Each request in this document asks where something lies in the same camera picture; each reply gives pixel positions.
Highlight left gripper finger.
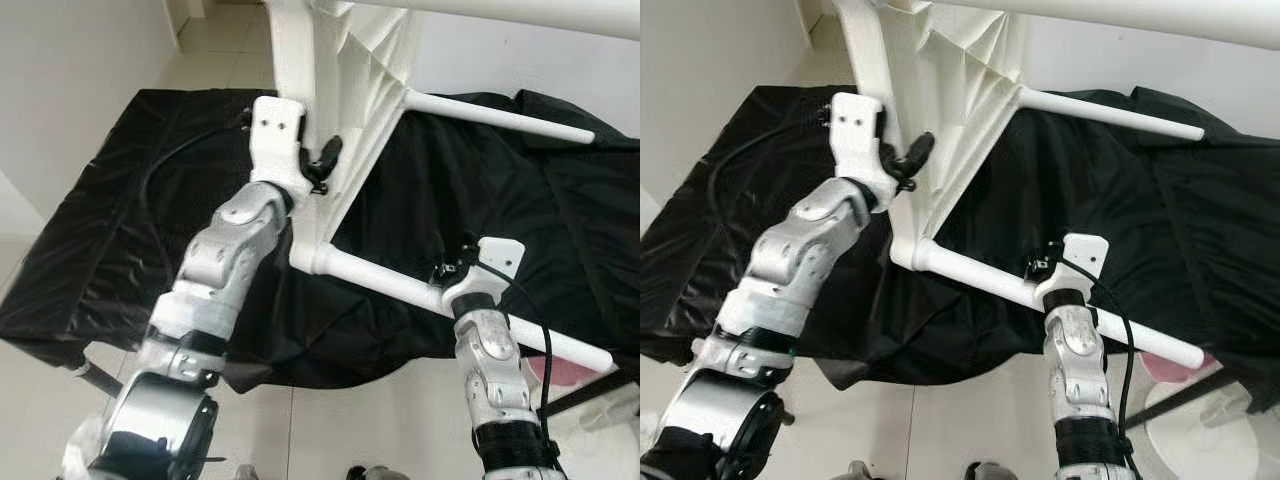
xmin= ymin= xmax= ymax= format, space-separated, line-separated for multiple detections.
xmin=311 ymin=134 xmax=345 ymax=177
xmin=899 ymin=131 xmax=937 ymax=177

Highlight white plastic table top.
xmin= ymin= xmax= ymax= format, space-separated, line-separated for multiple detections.
xmin=834 ymin=0 xmax=1032 ymax=267
xmin=264 ymin=0 xmax=427 ymax=277

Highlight black cloth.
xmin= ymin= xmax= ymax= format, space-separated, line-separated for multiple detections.
xmin=640 ymin=85 xmax=1280 ymax=413
xmin=0 ymin=88 xmax=641 ymax=391

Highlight pink stool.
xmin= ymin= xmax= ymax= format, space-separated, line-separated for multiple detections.
xmin=525 ymin=354 xmax=592 ymax=387
xmin=1140 ymin=349 xmax=1217 ymax=384

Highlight black metal bar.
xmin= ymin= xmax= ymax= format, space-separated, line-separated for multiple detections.
xmin=545 ymin=369 xmax=641 ymax=417
xmin=1140 ymin=364 xmax=1280 ymax=422

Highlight dark grey table base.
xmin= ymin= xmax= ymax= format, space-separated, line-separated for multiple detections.
xmin=819 ymin=354 xmax=882 ymax=392
xmin=224 ymin=359 xmax=292 ymax=392

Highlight white round stool base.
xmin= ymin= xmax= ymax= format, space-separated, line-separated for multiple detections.
xmin=1145 ymin=380 xmax=1280 ymax=472
xmin=575 ymin=384 xmax=641 ymax=432

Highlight black metal table leg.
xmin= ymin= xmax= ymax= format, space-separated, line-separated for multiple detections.
xmin=74 ymin=359 xmax=122 ymax=397

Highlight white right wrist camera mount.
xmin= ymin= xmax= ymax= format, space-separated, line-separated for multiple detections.
xmin=1035 ymin=232 xmax=1110 ymax=307
xmin=443 ymin=236 xmax=527 ymax=312

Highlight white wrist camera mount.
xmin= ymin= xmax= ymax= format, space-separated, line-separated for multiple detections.
xmin=1035 ymin=232 xmax=1110 ymax=307
xmin=248 ymin=96 xmax=312 ymax=202
xmin=443 ymin=236 xmax=527 ymax=312
xmin=830 ymin=91 xmax=900 ymax=202

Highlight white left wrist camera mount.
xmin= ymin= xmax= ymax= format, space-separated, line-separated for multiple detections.
xmin=248 ymin=96 xmax=312 ymax=202
xmin=830 ymin=91 xmax=900 ymax=202

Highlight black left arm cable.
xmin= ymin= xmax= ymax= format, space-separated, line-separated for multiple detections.
xmin=707 ymin=104 xmax=837 ymax=233
xmin=139 ymin=108 xmax=252 ymax=253

